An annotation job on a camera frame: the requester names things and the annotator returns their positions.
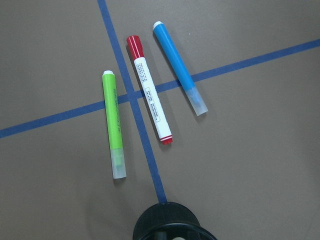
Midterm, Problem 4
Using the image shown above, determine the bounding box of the red white marker pen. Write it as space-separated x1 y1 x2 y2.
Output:
126 35 173 145

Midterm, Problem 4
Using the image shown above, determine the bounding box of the green highlighter pen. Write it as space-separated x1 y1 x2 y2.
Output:
102 70 127 179

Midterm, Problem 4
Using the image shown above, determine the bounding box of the black mesh pen cup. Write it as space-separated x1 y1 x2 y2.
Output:
132 202 216 240

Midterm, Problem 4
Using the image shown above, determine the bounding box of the blue highlighter pen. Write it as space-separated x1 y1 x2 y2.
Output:
153 21 208 116

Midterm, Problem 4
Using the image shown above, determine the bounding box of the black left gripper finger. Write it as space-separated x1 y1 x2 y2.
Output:
154 231 167 240

